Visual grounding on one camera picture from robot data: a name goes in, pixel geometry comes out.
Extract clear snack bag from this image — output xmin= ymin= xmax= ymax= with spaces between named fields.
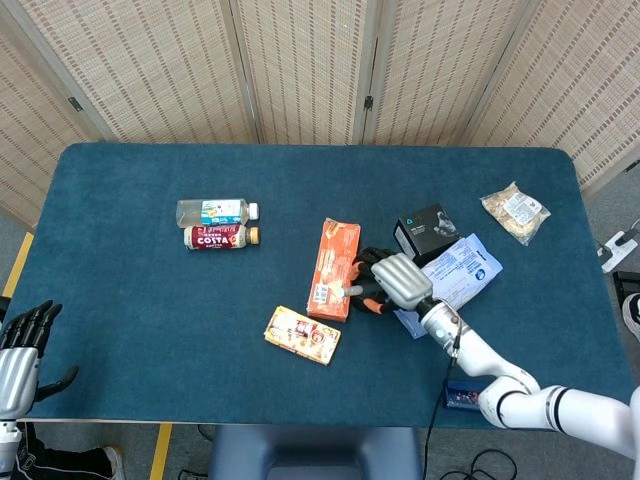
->
xmin=479 ymin=180 xmax=552 ymax=247

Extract black trousers with stripes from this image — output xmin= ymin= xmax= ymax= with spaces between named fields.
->
xmin=9 ymin=422 xmax=125 ymax=480

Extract white floor device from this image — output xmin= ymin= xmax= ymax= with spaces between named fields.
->
xmin=596 ymin=217 xmax=640 ymax=274

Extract yellow snack box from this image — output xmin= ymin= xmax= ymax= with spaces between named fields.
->
xmin=263 ymin=305 xmax=342 ymax=367

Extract white blue wipes pack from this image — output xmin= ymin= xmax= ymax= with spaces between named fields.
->
xmin=394 ymin=233 xmax=504 ymax=340

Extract clear water bottle white cap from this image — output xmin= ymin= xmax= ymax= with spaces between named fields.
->
xmin=175 ymin=198 xmax=261 ymax=229

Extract black floor cable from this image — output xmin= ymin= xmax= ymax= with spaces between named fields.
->
xmin=437 ymin=448 xmax=519 ymax=480

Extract woven folding screen panel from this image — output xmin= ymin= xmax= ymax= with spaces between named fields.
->
xmin=362 ymin=0 xmax=526 ymax=147
xmin=462 ymin=0 xmax=640 ymax=196
xmin=232 ymin=0 xmax=374 ymax=146
xmin=0 ymin=9 xmax=109 ymax=229
xmin=19 ymin=0 xmax=259 ymax=145

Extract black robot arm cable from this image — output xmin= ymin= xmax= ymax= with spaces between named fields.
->
xmin=422 ymin=314 xmax=464 ymax=480

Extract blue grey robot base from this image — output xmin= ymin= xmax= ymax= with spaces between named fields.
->
xmin=208 ymin=424 xmax=424 ymax=480

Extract red Costa coffee bottle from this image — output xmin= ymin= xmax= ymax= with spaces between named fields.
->
xmin=183 ymin=224 xmax=262 ymax=251

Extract right silver robot hand orange fingertips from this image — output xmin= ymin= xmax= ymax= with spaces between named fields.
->
xmin=349 ymin=245 xmax=434 ymax=316

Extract blue felt table mat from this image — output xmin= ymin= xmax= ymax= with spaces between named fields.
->
xmin=9 ymin=143 xmax=632 ymax=432

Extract black product box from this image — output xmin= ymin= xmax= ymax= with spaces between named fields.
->
xmin=392 ymin=202 xmax=462 ymax=269

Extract black white shoe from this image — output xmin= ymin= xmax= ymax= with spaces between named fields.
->
xmin=612 ymin=271 xmax=640 ymax=346

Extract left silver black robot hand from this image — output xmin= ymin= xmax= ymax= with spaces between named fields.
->
xmin=0 ymin=299 xmax=80 ymax=420

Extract orange snack box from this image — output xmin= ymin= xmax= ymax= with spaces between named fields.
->
xmin=305 ymin=217 xmax=362 ymax=324

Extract dark blue long box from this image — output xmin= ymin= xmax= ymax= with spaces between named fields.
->
xmin=442 ymin=378 xmax=489 ymax=412

